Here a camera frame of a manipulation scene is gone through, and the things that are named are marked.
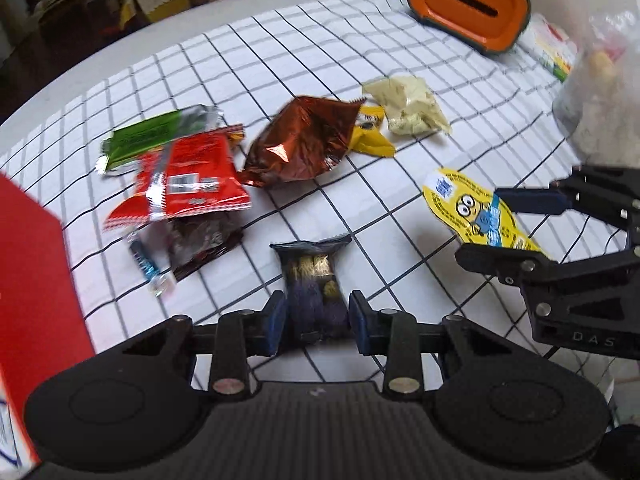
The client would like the black sesame snack packet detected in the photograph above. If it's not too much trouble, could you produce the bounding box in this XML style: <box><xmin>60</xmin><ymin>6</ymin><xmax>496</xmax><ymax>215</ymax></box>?
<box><xmin>270</xmin><ymin>234</ymin><xmax>352</xmax><ymax>344</ymax></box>

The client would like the dark brown snack packet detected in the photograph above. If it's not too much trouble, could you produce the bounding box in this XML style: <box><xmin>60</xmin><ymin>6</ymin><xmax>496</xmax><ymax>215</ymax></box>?
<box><xmin>167</xmin><ymin>212</ymin><xmax>243</xmax><ymax>282</ymax></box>

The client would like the yellow small snack packet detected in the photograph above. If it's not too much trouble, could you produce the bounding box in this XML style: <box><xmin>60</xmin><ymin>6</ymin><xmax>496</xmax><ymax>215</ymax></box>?
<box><xmin>348</xmin><ymin>105</ymin><xmax>396</xmax><ymax>158</ymax></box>

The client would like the white checkered tablecloth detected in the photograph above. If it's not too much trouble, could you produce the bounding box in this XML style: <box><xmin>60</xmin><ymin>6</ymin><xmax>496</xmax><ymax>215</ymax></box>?
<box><xmin>0</xmin><ymin>0</ymin><xmax>632</xmax><ymax>411</ymax></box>

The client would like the yellow minion snack packet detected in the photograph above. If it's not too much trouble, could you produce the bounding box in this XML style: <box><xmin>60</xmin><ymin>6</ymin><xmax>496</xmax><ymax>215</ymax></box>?
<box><xmin>422</xmin><ymin>168</ymin><xmax>542</xmax><ymax>252</ymax></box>

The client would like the brown foil snack bag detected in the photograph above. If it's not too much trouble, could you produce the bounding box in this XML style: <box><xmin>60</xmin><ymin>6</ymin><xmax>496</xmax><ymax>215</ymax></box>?
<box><xmin>239</xmin><ymin>96</ymin><xmax>364</xmax><ymax>188</ymax></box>

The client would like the red cardboard box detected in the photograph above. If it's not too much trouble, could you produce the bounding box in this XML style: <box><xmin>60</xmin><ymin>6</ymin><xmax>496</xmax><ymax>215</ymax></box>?
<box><xmin>1</xmin><ymin>177</ymin><xmax>94</xmax><ymax>478</ymax></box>

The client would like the cream snack packet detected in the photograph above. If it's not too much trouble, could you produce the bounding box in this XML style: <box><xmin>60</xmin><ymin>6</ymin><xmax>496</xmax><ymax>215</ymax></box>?
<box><xmin>361</xmin><ymin>76</ymin><xmax>451</xmax><ymax>136</ymax></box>

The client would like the green silver snack bar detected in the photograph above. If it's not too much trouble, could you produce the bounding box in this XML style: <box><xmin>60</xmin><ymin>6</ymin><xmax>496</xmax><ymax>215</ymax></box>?
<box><xmin>96</xmin><ymin>104</ymin><xmax>222</xmax><ymax>176</ymax></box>

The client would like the blue wrapped candy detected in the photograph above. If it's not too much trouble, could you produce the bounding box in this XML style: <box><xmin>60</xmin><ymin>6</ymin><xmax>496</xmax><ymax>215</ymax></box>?
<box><xmin>125</xmin><ymin>231</ymin><xmax>175</xmax><ymax>297</ymax></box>

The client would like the orange tissue box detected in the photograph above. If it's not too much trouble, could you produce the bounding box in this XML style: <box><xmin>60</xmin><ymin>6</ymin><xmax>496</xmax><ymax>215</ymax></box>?
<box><xmin>408</xmin><ymin>0</ymin><xmax>530</xmax><ymax>55</ymax></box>

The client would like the clear plastic bag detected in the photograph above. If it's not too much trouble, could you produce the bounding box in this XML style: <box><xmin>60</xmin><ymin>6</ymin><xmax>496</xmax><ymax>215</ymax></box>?
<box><xmin>552</xmin><ymin>10</ymin><xmax>639</xmax><ymax>168</ymax></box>

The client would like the colourful flat packet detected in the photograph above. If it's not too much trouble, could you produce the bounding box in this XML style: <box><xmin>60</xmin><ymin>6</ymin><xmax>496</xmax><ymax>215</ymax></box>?
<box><xmin>516</xmin><ymin>13</ymin><xmax>578</xmax><ymax>81</ymax></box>

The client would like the red snack bag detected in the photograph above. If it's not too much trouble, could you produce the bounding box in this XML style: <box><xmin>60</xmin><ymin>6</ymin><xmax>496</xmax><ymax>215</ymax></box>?
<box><xmin>103</xmin><ymin>124</ymin><xmax>250</xmax><ymax>230</ymax></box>

